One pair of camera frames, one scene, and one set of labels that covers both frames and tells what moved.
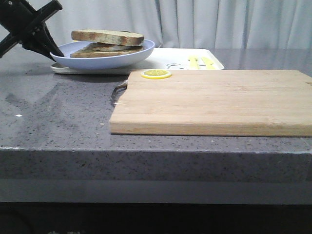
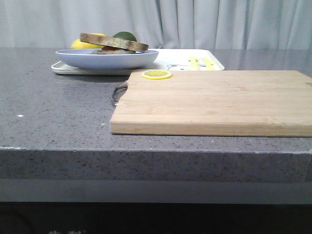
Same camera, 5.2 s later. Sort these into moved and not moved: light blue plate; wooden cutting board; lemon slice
Moved: light blue plate
Not moved: lemon slice; wooden cutting board
